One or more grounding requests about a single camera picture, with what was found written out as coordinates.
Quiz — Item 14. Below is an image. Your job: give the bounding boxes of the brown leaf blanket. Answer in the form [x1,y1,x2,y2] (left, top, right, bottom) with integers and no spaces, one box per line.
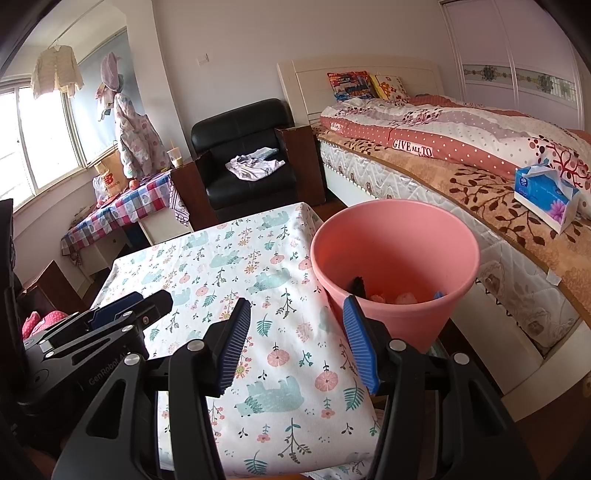
[314,129,591,315]

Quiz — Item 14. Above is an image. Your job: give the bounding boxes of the bed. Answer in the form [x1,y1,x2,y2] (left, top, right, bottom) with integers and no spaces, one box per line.
[311,95,591,409]

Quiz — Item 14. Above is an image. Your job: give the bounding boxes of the pink floral quilt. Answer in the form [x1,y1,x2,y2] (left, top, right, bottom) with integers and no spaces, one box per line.
[320,95,591,213]

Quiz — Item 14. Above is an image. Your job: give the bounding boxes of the white garment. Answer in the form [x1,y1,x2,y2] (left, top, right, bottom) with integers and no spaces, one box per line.
[225,148,286,180]

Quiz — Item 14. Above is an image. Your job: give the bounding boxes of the white desk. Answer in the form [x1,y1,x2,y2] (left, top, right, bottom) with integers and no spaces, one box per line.
[71,217,195,278]

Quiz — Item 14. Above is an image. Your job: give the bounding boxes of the colourful printed pillow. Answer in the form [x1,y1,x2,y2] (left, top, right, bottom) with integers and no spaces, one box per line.
[327,71,379,102]

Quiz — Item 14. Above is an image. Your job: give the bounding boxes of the floral puffy jacket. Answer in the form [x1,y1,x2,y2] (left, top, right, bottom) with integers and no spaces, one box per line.
[113,92,171,178]

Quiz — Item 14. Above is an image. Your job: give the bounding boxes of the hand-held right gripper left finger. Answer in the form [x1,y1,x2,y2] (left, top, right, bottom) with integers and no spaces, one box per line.
[52,298,253,480]

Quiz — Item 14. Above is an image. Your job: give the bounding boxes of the pink polka-dot cushion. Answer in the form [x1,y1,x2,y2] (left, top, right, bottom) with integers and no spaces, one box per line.
[22,310,65,340]

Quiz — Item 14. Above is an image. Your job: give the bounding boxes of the pink hat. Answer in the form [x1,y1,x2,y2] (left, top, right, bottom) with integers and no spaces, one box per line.
[96,52,126,112]

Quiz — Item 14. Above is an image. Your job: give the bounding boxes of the floral tablecloth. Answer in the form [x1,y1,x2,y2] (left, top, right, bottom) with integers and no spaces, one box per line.
[90,200,384,478]

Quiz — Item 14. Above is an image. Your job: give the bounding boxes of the white wardrobe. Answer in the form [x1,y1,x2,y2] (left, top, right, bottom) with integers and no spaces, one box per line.
[438,0,591,132]

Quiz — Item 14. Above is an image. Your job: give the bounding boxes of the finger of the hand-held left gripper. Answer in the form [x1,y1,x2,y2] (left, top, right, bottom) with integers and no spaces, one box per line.
[69,292,145,330]
[46,290,175,350]

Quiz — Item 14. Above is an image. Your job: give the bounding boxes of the cream cardigan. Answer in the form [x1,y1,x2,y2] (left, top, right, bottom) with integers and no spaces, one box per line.
[31,45,85,99]

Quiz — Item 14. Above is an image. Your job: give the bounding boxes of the yellow floral pillow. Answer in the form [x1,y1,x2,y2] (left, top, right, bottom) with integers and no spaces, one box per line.
[369,75,409,101]

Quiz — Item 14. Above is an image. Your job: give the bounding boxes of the brown paper bag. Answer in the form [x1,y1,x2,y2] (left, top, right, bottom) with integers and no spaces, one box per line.
[95,150,127,201]

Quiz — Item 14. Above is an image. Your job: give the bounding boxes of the translucent plastic bag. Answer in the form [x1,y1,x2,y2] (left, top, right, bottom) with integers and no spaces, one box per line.
[92,174,112,206]

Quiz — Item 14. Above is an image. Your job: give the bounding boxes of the dark wooden side cabinet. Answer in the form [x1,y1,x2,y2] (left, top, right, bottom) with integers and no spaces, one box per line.
[274,124,326,206]
[21,261,86,315]
[171,154,218,229]

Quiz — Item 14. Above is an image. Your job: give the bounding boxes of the window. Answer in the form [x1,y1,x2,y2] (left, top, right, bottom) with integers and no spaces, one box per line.
[0,28,130,213]

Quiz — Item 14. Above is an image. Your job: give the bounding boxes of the white headboard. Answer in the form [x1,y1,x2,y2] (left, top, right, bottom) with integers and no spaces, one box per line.
[277,59,446,127]

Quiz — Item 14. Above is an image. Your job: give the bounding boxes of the checkered tablecloth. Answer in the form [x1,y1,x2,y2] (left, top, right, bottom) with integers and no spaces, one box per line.
[61,172,192,266]

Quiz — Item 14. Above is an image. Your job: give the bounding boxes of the blue tissue box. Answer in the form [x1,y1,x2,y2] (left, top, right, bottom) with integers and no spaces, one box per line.
[515,164,580,234]

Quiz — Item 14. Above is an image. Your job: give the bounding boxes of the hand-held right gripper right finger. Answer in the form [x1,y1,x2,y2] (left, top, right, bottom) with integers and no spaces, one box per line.
[342,294,539,480]

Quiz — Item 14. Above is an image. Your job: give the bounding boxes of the black armchair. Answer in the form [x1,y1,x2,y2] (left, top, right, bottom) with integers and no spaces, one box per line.
[191,98,296,221]

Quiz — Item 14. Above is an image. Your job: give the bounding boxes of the pink plastic bin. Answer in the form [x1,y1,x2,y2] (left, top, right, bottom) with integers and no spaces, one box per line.
[310,199,481,356]

